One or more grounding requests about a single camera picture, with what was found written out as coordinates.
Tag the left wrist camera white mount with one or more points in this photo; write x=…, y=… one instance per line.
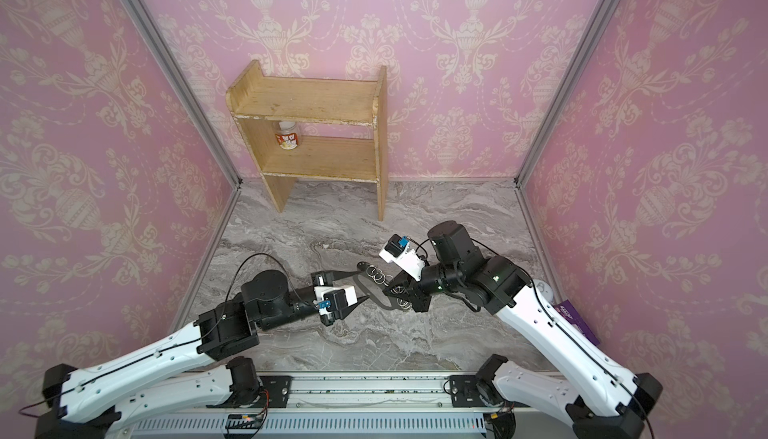
x=334, y=303

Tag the silver metal key holder plate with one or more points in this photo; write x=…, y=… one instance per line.
x=373, y=282

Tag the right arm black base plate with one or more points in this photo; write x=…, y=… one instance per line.
x=467, y=391

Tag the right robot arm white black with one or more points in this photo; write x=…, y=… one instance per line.
x=596, y=396

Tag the wooden two-tier shelf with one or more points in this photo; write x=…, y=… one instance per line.
x=257, y=103

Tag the purple snack packet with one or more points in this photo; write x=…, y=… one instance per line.
x=568, y=311

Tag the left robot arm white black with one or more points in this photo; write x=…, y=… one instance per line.
x=200, y=365

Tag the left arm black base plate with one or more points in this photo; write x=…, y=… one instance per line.
x=268, y=391

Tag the white jar red label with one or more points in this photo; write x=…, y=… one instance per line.
x=287, y=135

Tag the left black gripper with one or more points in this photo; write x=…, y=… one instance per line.
x=337, y=273

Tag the aluminium front rail frame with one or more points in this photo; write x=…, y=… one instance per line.
x=355, y=405

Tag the yellow cup white lid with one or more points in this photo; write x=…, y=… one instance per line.
x=545, y=291

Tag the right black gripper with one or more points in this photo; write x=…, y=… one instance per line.
x=411, y=289

